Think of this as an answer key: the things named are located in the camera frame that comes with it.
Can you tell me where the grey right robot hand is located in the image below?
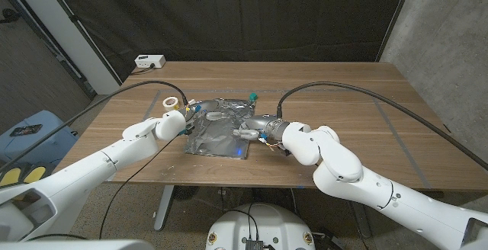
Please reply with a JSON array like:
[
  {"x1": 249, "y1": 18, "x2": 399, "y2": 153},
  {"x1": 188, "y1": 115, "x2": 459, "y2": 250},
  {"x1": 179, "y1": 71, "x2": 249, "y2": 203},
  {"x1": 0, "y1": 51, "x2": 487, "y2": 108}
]
[{"x1": 232, "y1": 114, "x2": 291, "y2": 152}]

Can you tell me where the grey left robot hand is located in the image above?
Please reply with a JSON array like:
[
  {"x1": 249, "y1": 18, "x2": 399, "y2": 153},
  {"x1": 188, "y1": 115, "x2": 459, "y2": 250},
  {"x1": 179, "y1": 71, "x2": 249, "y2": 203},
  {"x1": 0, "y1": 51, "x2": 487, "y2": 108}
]
[{"x1": 181, "y1": 99, "x2": 232, "y2": 136}]

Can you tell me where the crinkled aluminum foil sheet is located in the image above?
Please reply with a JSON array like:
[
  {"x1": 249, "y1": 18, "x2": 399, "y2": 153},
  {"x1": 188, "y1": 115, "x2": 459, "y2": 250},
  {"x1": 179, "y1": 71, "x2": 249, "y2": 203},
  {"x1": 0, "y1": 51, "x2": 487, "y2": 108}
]
[{"x1": 184, "y1": 97, "x2": 257, "y2": 160}]

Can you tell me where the white tape roll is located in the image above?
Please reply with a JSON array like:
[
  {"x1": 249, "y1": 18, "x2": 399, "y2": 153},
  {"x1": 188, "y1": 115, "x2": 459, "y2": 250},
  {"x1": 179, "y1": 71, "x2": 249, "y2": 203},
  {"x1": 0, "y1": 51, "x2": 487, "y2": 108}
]
[{"x1": 162, "y1": 96, "x2": 181, "y2": 112}]

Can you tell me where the white power box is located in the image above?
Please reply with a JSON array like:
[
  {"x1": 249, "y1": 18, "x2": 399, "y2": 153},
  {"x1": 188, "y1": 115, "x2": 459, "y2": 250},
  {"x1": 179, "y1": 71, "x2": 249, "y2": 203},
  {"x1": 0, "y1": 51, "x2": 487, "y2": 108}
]
[{"x1": 134, "y1": 54, "x2": 167, "y2": 69}]

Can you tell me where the black round floor object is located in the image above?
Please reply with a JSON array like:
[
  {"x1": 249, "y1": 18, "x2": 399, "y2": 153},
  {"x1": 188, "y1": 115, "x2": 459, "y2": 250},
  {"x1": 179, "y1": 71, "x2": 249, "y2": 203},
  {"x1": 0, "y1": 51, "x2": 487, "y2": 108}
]
[{"x1": 173, "y1": 184, "x2": 199, "y2": 202}]

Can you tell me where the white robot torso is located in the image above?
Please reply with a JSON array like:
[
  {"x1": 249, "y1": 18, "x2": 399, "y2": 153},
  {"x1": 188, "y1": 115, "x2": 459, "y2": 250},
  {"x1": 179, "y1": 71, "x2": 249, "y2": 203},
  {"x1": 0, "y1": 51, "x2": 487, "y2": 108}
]
[{"x1": 205, "y1": 203, "x2": 316, "y2": 250}]

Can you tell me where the black backdrop curtain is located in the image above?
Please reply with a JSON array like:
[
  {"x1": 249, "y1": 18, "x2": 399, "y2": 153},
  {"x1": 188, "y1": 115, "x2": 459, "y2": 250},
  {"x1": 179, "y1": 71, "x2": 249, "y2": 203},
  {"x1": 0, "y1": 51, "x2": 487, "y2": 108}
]
[{"x1": 40, "y1": 0, "x2": 415, "y2": 82}]

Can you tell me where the grey table leg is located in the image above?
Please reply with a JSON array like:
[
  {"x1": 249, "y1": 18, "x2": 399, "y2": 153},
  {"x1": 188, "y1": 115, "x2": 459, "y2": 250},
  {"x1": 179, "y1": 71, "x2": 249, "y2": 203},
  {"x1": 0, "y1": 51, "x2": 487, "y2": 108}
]
[
  {"x1": 153, "y1": 184, "x2": 175, "y2": 232},
  {"x1": 348, "y1": 200, "x2": 373, "y2": 239}
]

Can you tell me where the black backdrop stand pole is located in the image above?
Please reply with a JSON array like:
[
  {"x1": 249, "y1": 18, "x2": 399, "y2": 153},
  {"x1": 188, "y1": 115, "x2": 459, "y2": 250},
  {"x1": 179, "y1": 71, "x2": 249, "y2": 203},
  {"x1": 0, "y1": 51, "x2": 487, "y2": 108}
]
[
  {"x1": 39, "y1": 0, "x2": 122, "y2": 82},
  {"x1": 375, "y1": 0, "x2": 416, "y2": 63}
]

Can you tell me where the blue plastic container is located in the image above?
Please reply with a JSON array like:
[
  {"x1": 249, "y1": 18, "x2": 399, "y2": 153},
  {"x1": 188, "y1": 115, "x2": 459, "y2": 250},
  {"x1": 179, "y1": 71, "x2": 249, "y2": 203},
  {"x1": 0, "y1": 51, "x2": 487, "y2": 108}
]
[{"x1": 0, "y1": 109, "x2": 79, "y2": 167}]

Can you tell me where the black flat device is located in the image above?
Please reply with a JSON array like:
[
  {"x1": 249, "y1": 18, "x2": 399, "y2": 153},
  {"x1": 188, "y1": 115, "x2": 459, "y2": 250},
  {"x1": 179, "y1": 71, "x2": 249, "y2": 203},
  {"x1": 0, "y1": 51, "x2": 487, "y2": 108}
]
[{"x1": 9, "y1": 123, "x2": 43, "y2": 137}]

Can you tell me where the yellow oval pad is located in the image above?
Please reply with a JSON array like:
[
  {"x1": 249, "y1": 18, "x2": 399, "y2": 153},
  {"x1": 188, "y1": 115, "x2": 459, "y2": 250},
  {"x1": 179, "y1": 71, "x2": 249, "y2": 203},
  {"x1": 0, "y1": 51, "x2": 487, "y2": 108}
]
[
  {"x1": 0, "y1": 167, "x2": 22, "y2": 187},
  {"x1": 22, "y1": 165, "x2": 47, "y2": 184}
]

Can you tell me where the black power box cable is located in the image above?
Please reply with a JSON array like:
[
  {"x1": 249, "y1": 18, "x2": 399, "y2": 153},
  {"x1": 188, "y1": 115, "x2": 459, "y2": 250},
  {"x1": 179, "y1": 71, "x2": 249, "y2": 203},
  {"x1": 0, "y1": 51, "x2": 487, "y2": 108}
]
[{"x1": 129, "y1": 63, "x2": 156, "y2": 76}]

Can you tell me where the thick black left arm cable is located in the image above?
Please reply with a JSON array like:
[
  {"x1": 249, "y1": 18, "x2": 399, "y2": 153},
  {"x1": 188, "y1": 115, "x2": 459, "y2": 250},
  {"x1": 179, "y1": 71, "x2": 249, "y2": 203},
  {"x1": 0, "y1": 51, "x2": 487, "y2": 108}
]
[{"x1": 0, "y1": 80, "x2": 190, "y2": 173}]

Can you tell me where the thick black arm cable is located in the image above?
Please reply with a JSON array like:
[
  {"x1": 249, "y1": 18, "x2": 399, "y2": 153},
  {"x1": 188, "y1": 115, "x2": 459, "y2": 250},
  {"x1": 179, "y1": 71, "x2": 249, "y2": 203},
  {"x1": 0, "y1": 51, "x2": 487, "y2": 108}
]
[
  {"x1": 276, "y1": 81, "x2": 488, "y2": 171},
  {"x1": 0, "y1": 80, "x2": 190, "y2": 173}
]

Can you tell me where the black torso cable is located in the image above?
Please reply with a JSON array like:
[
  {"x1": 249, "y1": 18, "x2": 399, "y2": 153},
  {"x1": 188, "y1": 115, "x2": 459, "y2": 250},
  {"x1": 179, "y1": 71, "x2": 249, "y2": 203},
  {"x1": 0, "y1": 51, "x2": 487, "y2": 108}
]
[{"x1": 222, "y1": 203, "x2": 261, "y2": 242}]

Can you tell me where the thin black left wrist cable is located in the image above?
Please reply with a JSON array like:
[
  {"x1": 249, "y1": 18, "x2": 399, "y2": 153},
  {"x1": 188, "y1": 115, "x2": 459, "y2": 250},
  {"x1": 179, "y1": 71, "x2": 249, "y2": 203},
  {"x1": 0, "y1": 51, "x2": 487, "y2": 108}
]
[{"x1": 98, "y1": 135, "x2": 180, "y2": 241}]

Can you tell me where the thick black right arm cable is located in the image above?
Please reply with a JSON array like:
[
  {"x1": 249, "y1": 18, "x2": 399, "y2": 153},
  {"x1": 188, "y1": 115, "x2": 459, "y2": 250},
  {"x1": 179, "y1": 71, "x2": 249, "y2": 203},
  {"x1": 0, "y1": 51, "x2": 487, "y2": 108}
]
[{"x1": 276, "y1": 81, "x2": 488, "y2": 171}]

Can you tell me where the dark door frame rail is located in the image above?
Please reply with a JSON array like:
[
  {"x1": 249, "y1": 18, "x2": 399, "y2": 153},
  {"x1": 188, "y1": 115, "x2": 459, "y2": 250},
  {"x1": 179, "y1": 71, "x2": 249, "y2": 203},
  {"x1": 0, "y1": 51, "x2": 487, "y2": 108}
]
[{"x1": 0, "y1": 0, "x2": 97, "y2": 99}]

